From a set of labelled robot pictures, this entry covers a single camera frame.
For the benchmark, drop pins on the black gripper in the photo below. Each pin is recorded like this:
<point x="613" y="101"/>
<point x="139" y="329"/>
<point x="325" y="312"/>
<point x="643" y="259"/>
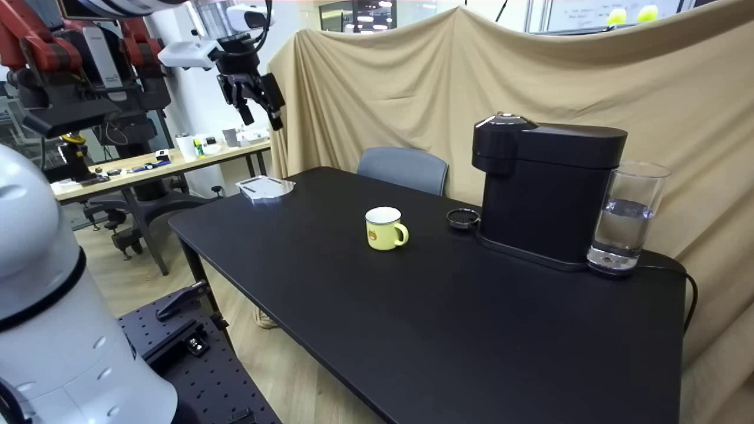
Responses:
<point x="241" y="80"/>

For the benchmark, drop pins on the yellow mug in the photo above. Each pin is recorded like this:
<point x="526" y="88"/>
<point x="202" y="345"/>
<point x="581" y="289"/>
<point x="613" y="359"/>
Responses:
<point x="385" y="230"/>

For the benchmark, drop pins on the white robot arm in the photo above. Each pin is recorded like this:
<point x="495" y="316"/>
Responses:
<point x="66" y="359"/>

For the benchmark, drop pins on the wooden side table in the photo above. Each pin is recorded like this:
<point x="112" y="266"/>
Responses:
<point x="127" y="172"/>

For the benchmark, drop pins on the grey office chair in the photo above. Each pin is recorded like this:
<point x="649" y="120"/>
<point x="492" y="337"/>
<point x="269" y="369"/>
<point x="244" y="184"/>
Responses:
<point x="407" y="167"/>

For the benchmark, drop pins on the black office chair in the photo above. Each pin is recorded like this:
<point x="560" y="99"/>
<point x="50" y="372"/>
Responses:
<point x="152" y="199"/>

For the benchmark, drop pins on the red black robot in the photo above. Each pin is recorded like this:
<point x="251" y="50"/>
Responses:
<point x="86" y="65"/>

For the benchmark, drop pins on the small black round lid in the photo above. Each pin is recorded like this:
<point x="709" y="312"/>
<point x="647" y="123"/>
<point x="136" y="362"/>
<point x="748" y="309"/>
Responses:
<point x="462" y="217"/>

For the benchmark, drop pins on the black coffee machine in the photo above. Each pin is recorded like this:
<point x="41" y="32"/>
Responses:
<point x="546" y="184"/>

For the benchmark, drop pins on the clear water tank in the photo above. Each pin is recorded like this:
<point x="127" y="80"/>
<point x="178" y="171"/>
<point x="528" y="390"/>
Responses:
<point x="626" y="217"/>

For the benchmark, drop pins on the beige backdrop cloth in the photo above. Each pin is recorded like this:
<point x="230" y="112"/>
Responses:
<point x="682" y="88"/>

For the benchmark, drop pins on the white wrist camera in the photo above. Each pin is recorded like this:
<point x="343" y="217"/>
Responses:
<point x="196" y="52"/>

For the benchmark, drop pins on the wall monitor screen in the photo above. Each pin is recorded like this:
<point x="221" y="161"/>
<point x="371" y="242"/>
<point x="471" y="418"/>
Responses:
<point x="357" y="15"/>

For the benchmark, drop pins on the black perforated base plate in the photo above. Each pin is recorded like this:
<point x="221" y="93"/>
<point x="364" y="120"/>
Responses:
<point x="204" y="369"/>

